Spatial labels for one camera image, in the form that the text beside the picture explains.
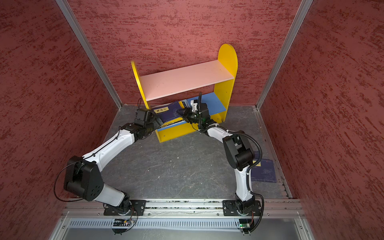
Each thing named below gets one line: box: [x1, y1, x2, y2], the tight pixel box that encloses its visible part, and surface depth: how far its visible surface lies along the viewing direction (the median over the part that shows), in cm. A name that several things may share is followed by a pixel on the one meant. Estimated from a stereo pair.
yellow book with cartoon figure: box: [160, 101, 185, 128], surface depth 91 cm
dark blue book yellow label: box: [152, 101, 183, 123], surface depth 94 cm
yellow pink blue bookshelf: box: [131, 44, 238, 143], surface depth 85 cm
